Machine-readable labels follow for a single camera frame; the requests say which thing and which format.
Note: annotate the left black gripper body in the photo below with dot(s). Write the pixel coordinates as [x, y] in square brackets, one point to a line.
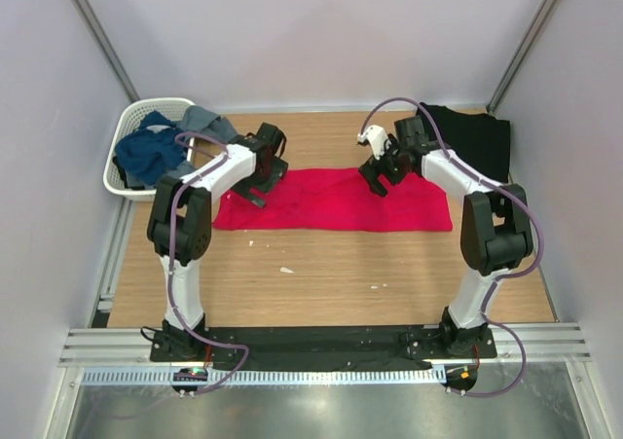
[263, 181]

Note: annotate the left aluminium corner post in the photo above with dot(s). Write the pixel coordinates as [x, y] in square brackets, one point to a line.
[99, 35]

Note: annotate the dark blue t shirt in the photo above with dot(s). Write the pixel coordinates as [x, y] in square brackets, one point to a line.
[137, 153]

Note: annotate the right aluminium corner post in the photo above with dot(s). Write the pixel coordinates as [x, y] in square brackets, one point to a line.
[545, 10]

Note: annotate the grey blue t shirt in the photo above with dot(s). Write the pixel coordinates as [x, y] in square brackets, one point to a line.
[172, 155]

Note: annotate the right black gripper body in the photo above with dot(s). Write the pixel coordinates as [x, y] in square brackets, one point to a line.
[390, 164]

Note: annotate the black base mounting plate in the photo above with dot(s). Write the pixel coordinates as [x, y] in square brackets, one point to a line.
[320, 349]

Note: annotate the folded black t shirt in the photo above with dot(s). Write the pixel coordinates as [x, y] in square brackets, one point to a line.
[481, 140]

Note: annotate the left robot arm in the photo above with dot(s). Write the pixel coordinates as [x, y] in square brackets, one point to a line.
[180, 225]

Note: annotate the red t shirt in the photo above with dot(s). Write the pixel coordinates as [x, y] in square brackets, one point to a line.
[338, 199]

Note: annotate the white plastic laundry basket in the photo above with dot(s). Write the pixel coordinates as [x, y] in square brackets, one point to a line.
[114, 179]

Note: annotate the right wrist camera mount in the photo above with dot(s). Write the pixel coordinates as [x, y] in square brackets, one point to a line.
[376, 138]

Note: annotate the aluminium corner post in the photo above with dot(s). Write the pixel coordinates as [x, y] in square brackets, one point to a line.
[99, 35]
[545, 10]

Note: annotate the slotted white cable duct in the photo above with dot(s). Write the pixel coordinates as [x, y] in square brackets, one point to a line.
[178, 377]

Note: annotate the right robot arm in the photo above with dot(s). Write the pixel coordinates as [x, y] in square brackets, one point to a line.
[495, 234]

